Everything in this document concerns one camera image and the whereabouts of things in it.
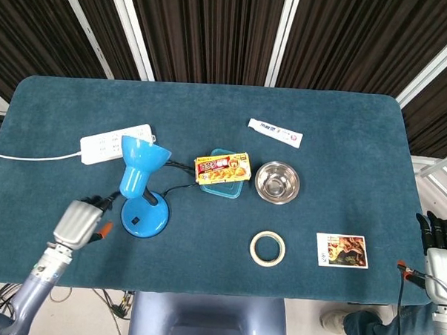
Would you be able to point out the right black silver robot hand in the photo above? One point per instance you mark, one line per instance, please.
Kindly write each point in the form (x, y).
(440, 264)

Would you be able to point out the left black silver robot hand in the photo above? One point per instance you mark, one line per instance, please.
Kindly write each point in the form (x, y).
(76, 224)

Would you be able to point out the blue desk lamp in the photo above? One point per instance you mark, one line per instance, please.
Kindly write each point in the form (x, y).
(140, 169)

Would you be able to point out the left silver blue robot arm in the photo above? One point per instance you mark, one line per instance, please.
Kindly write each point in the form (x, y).
(36, 285)

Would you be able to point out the white power strip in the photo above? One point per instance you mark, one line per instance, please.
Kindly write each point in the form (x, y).
(105, 145)

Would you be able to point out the blue jeans leg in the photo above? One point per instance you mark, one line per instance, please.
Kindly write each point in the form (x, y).
(383, 330)

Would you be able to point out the white photo card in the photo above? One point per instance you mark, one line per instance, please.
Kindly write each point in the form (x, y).
(344, 251)

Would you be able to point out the white sneaker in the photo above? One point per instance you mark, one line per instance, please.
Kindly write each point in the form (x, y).
(332, 321)

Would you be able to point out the blue plastic container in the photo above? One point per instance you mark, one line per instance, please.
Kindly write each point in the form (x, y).
(222, 191)

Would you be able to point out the yellow curry box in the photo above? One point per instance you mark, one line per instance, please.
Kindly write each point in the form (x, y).
(223, 168)

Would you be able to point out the blue robot torso base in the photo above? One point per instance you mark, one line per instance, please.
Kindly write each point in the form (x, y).
(207, 319)

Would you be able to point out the beige masking tape roll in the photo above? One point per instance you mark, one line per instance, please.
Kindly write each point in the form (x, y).
(253, 250)

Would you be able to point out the teal table cloth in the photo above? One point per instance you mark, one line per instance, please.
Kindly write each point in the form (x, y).
(218, 111)

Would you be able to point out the stainless steel bowl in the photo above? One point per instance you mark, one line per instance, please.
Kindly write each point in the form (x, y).
(277, 182)

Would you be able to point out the white toothpaste tube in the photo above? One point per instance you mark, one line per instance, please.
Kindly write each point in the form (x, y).
(275, 132)

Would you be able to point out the dark brown curtain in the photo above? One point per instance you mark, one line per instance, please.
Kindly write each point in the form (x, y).
(214, 33)

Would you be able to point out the white metal side frame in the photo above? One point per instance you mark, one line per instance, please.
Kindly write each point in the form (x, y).
(440, 173)

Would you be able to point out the thin white frame beam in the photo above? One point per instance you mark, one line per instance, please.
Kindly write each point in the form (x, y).
(86, 31)

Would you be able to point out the wide white frame beam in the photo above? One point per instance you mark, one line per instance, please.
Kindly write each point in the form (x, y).
(283, 38)
(131, 31)
(431, 71)

